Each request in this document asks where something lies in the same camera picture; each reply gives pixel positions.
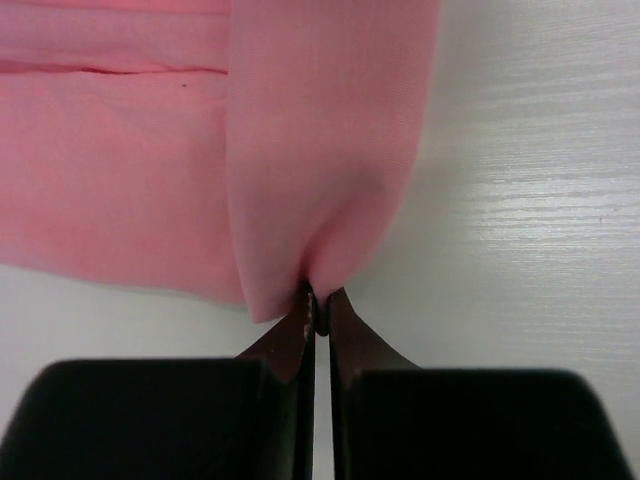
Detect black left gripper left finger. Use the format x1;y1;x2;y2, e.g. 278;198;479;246
1;286;316;479

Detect pink t shirt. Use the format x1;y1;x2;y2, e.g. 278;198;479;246
1;1;439;322

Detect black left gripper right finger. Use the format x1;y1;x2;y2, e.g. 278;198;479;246
325;290;632;479

